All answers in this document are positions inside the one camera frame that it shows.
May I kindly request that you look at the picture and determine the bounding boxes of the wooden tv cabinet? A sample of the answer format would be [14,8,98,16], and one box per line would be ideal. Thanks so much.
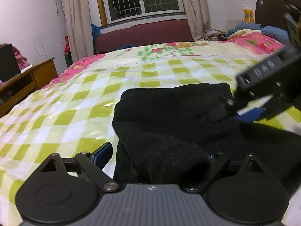
[0,58,58,116]

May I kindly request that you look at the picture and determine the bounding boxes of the maroon sofa cover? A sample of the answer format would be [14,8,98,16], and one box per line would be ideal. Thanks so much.
[94,19,194,53]

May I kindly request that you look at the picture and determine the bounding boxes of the green checkered bed sheet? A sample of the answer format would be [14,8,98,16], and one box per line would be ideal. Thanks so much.
[0,33,301,226]

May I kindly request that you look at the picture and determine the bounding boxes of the left beige curtain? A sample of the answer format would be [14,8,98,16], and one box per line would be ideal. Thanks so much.
[62,0,94,62]

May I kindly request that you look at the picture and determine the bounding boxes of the dark wooden headboard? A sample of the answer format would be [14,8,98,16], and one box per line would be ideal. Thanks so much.
[255,0,288,30]

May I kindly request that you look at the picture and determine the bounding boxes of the right beige curtain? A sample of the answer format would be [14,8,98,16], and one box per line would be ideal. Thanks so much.
[182,0,211,41]

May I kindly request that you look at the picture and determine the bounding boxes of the pink floral cloth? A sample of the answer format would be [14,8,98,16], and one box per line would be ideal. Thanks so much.
[1,43,29,86]

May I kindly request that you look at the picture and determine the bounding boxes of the beige curtain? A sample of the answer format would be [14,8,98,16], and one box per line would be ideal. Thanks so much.
[62,0,94,62]
[182,0,211,41]

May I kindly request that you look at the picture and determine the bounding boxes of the blue pillow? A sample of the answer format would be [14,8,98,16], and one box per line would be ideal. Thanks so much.
[235,23,290,44]

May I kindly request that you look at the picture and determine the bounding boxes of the red green hanging decoration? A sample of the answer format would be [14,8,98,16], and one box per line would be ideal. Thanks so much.
[64,36,73,67]

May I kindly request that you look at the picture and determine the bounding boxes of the blue cloth by window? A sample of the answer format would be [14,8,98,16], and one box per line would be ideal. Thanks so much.
[91,24,101,43]

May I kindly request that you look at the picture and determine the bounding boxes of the black pants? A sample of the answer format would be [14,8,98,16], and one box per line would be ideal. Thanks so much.
[112,83,300,194]

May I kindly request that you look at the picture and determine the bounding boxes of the yellow plastic bag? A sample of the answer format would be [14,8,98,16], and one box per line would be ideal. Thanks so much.
[242,5,255,24]

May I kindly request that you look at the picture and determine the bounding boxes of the black television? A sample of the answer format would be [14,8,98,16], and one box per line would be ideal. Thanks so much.
[0,44,21,82]

